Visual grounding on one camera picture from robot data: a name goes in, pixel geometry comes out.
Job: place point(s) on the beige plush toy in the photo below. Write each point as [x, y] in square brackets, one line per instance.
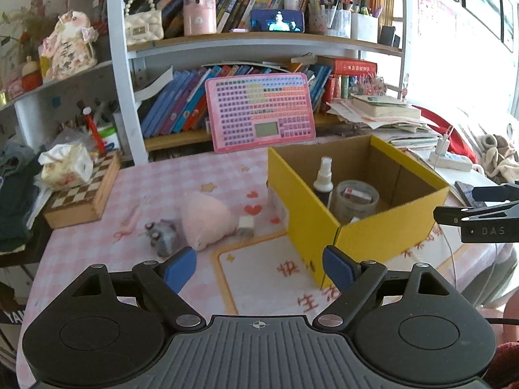
[498, 158]

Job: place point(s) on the pink toy keyboard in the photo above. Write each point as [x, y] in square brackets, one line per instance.
[259, 109]

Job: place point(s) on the pink plush toy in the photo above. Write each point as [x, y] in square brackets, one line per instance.
[206, 219]

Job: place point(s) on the white spray bottle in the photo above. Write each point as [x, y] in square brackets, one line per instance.
[323, 180]

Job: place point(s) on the white wooden bookshelf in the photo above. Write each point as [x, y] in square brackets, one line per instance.
[121, 89]

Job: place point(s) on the thick red book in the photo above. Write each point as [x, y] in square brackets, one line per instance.
[348, 65]

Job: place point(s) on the yellow cardboard box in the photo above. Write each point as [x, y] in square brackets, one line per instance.
[365, 243]

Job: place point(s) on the pink checked tablecloth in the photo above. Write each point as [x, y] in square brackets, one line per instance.
[121, 259]

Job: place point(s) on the white pen holder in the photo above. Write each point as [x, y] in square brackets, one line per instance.
[365, 28]

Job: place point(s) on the row of colourful books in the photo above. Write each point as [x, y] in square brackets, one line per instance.
[174, 105]

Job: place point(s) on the white jar green label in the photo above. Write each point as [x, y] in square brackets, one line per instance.
[108, 140]

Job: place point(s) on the pink cylinder container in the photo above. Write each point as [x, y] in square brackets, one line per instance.
[199, 8]

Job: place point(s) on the pink floral doll ornament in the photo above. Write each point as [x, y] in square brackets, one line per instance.
[69, 48]

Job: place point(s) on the white notebook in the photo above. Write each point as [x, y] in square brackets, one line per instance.
[446, 176]

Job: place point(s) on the small white block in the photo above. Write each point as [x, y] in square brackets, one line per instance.
[245, 227]

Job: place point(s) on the red pen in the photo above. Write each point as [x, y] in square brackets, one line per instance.
[92, 129]

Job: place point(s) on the small white printed box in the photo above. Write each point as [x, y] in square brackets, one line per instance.
[357, 195]

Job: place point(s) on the pink alphabet poster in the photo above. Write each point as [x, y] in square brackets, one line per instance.
[436, 12]

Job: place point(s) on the blue phone on shelf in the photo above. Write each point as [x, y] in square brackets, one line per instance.
[277, 21]

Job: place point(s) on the dark red garment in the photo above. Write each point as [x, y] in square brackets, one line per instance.
[510, 366]

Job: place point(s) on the white open booklet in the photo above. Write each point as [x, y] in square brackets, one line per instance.
[154, 85]

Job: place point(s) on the bunch of colourful clips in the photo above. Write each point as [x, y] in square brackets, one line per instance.
[369, 86]

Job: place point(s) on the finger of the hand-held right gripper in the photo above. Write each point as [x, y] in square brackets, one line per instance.
[458, 215]
[494, 193]

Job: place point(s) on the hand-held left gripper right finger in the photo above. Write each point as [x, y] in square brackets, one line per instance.
[336, 267]

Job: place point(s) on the pile of dark clothes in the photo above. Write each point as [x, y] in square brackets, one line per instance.
[16, 198]

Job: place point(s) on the floral tissue pack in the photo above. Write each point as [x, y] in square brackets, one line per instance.
[65, 166]

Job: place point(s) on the yellow bamboo books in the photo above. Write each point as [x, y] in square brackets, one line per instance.
[383, 6]

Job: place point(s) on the grey toy mouse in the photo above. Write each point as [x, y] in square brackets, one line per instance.
[166, 237]

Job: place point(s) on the small black box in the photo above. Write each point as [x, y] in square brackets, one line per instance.
[389, 36]

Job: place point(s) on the person's right forearm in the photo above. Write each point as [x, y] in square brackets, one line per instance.
[511, 312]

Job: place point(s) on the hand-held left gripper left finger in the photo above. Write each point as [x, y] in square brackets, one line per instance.
[182, 269]

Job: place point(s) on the row of blue books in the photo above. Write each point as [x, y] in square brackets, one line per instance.
[320, 85]

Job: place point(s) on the clear plastic cup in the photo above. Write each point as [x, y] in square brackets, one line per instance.
[352, 212]

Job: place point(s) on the white quilted handbag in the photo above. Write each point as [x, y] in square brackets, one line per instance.
[144, 26]

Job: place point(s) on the clear pen holder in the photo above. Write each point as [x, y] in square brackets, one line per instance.
[338, 24]

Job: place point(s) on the stack of books and papers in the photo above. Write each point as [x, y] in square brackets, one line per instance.
[385, 121]

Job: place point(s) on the wooden chess box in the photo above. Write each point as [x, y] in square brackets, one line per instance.
[81, 198]

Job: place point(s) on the white charger plug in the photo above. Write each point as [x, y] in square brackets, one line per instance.
[442, 146]

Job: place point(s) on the black smartphone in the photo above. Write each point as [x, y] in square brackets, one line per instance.
[466, 192]

